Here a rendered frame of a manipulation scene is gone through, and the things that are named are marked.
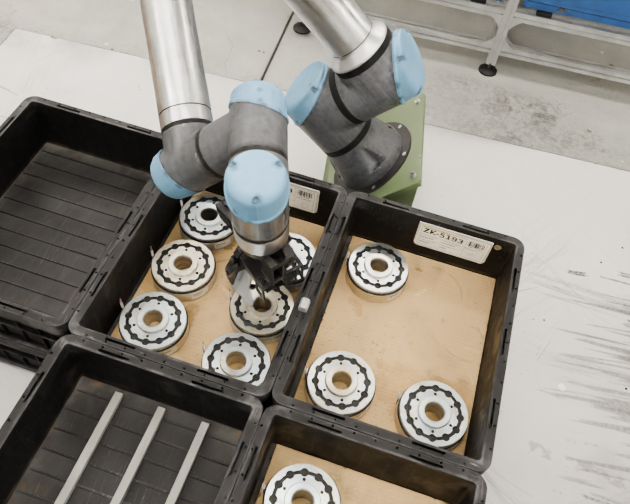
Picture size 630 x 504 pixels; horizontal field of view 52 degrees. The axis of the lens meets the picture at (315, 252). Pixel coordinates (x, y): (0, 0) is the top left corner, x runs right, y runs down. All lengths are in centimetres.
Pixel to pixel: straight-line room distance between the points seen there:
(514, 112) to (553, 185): 130
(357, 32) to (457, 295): 47
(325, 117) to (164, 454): 63
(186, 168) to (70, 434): 41
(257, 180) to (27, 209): 59
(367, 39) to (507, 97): 181
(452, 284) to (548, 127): 175
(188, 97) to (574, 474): 85
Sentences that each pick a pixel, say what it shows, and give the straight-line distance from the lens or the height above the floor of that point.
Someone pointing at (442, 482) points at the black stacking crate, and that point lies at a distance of 91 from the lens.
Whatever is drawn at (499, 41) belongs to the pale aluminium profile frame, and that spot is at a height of 16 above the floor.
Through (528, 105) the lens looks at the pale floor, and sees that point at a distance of 289.
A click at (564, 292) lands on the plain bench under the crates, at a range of 137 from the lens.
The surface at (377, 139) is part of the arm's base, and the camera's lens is 126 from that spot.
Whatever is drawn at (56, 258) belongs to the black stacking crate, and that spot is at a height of 83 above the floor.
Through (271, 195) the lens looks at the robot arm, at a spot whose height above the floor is 118.
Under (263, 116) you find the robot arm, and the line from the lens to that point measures 81.
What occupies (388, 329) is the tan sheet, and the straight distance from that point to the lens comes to 106.
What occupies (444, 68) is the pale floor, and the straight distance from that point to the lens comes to 294.
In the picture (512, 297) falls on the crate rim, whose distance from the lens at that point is 103.
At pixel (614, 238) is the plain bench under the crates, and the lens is 151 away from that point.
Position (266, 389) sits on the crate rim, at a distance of 88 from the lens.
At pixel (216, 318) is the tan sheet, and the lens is 105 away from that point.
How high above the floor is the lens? 174
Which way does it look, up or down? 54 degrees down
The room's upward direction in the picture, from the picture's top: 8 degrees clockwise
